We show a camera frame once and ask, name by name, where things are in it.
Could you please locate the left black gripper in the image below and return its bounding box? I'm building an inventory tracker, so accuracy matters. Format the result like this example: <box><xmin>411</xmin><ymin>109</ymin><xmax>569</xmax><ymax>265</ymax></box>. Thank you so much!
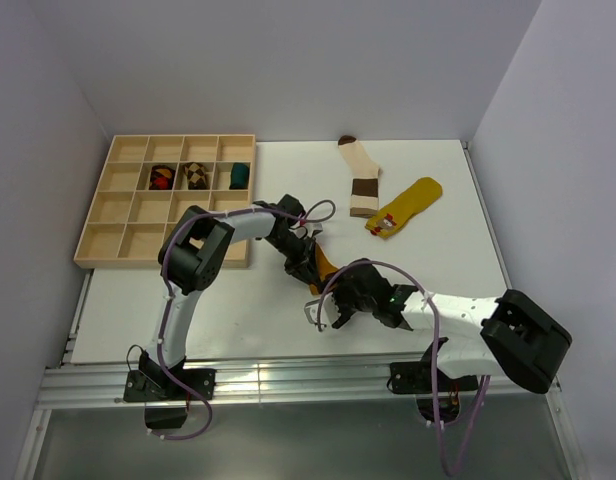
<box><xmin>268</xmin><ymin>231</ymin><xmax>319</xmax><ymax>290</ymax></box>

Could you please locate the mustard yellow sock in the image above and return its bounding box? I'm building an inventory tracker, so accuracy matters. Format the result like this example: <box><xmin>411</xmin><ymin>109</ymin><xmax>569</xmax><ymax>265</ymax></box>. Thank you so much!
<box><xmin>309</xmin><ymin>244</ymin><xmax>339</xmax><ymax>295</ymax></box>

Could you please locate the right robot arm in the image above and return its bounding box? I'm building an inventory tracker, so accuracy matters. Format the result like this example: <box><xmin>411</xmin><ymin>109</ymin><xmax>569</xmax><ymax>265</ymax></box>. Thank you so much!
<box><xmin>316</xmin><ymin>259</ymin><xmax>572</xmax><ymax>394</ymax></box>

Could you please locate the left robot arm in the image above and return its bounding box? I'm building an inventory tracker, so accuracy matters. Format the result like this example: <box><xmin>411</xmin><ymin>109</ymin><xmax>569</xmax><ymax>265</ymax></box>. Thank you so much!
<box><xmin>139</xmin><ymin>194</ymin><xmax>324</xmax><ymax>399</ymax></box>

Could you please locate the yellow bear sock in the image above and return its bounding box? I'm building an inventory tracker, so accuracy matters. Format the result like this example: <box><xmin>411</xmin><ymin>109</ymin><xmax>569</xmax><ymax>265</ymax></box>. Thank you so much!
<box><xmin>365</xmin><ymin>177</ymin><xmax>443</xmax><ymax>239</ymax></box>

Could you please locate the cream brown striped sock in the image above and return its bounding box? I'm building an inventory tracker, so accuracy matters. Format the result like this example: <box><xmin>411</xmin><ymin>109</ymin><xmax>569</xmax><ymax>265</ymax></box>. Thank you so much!
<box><xmin>337</xmin><ymin>135</ymin><xmax>381</xmax><ymax>218</ymax></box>

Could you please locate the dark green rolled sock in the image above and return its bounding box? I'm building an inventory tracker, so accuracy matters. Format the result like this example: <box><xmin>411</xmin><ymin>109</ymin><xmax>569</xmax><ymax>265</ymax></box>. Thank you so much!
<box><xmin>229</xmin><ymin>163</ymin><xmax>250</xmax><ymax>190</ymax></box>

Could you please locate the brown checkered rolled sock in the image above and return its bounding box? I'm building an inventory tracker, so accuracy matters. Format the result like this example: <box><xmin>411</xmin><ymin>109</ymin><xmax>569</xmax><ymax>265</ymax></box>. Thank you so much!
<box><xmin>183</xmin><ymin>162</ymin><xmax>208</xmax><ymax>190</ymax></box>

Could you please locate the red black rolled sock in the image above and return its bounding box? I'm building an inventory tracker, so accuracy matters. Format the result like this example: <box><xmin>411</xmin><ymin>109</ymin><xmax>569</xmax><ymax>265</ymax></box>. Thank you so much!
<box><xmin>148</xmin><ymin>164</ymin><xmax>176</xmax><ymax>191</ymax></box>

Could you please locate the wooden compartment tray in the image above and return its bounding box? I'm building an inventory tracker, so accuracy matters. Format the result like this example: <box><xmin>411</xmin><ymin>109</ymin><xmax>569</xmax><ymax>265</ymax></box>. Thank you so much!
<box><xmin>74</xmin><ymin>134</ymin><xmax>256</xmax><ymax>269</ymax></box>

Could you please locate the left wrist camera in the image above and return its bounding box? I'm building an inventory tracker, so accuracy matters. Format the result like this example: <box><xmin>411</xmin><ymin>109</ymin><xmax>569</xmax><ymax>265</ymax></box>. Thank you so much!
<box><xmin>296</xmin><ymin>222</ymin><xmax>323</xmax><ymax>239</ymax></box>

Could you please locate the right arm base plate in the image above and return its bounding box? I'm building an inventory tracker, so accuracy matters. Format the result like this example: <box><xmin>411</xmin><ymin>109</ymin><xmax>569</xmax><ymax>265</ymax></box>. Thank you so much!
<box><xmin>386</xmin><ymin>361</ymin><xmax>479</xmax><ymax>395</ymax></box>

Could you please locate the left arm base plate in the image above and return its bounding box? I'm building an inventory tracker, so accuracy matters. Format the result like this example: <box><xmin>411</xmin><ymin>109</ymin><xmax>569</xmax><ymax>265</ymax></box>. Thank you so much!
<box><xmin>123</xmin><ymin>368</ymin><xmax>216</xmax><ymax>403</ymax></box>

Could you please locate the aluminium frame rail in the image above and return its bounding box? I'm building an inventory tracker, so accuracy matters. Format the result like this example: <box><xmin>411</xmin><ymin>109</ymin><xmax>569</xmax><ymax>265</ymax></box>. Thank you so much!
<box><xmin>35</xmin><ymin>349</ymin><xmax>562</xmax><ymax>411</ymax></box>

